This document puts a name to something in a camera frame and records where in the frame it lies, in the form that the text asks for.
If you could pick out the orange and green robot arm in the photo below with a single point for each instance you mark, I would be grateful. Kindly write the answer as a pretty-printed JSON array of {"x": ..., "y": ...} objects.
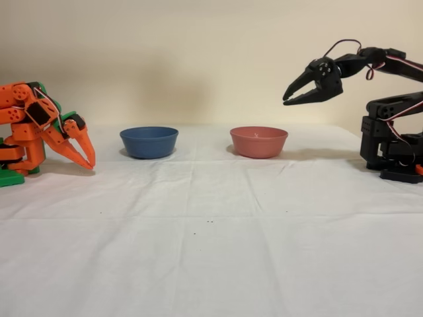
[{"x": 20, "y": 132}]

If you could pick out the red bowl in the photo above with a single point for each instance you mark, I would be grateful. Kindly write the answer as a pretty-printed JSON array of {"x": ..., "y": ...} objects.
[{"x": 257, "y": 145}]

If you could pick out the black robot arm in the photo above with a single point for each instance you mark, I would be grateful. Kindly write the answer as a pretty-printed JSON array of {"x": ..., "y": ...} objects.
[{"x": 396, "y": 67}]

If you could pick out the white cloth table cover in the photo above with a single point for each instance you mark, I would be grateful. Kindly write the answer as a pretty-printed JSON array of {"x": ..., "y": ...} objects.
[{"x": 211, "y": 237}]

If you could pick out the orange base clamp knob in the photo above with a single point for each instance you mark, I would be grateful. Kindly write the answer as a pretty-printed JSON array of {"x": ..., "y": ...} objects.
[{"x": 420, "y": 168}]

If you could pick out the blue bowl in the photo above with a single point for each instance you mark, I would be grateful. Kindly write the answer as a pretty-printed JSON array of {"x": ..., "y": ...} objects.
[{"x": 148, "y": 145}]

